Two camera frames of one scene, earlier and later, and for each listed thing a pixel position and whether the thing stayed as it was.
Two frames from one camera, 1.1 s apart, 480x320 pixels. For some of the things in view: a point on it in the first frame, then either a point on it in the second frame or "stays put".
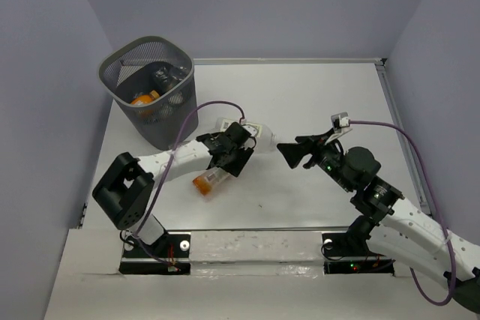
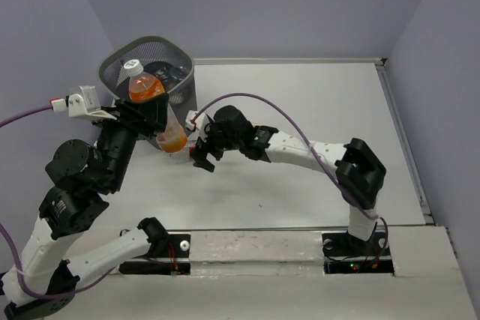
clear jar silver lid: x=178 y=72 stays put
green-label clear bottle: x=163 y=78 -> x=165 y=73
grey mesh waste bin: x=153 y=82 stays put
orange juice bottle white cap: x=204 y=183 -> x=143 y=86
